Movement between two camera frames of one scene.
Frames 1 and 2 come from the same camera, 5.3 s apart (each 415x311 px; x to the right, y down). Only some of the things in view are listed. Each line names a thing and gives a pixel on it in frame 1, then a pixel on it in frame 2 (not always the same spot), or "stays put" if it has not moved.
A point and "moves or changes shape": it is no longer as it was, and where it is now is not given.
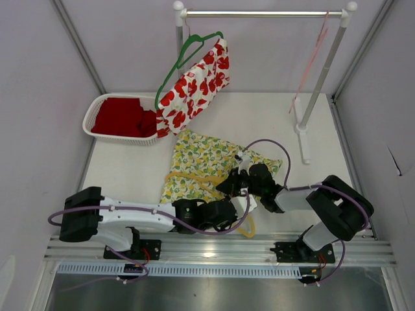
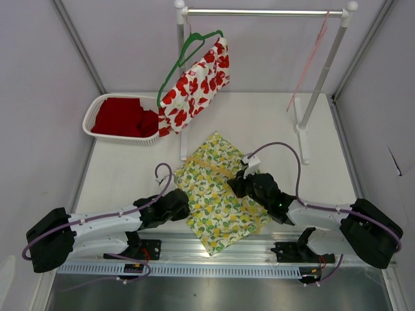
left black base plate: (141, 250) stays put
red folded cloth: (125, 116) stays put
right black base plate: (300, 252) stays put
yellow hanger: (252, 233) -> (229, 175)
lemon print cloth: (199, 164) moves or changes shape
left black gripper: (222, 227) -> (183, 213)
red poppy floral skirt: (183, 103) stays put
